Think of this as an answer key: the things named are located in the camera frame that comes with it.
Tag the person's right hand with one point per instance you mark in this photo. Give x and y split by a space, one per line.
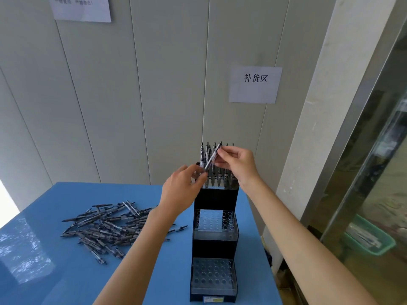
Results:
241 165

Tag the person's left hand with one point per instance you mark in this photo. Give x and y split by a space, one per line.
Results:
178 195

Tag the black transparent pen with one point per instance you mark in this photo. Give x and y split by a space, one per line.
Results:
212 158

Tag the black tiered pen display stand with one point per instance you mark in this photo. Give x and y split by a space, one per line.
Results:
216 200

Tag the row of black pens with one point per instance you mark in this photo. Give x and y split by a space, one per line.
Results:
201 155

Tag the pile of black pens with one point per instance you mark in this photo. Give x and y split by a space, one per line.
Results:
105 228

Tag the person's right forearm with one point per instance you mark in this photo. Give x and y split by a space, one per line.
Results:
302 247

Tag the person's left forearm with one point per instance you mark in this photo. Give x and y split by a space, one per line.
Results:
133 266

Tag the white paper sign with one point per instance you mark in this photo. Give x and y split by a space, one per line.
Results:
254 92
79 12

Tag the blue table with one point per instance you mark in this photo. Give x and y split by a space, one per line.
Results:
95 282

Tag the steel framed glass partition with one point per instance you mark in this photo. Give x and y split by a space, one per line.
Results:
365 139

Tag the green plastic basket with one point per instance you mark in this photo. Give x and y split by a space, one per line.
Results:
389 242

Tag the dark framed glass door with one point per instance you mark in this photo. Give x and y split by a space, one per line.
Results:
6 206

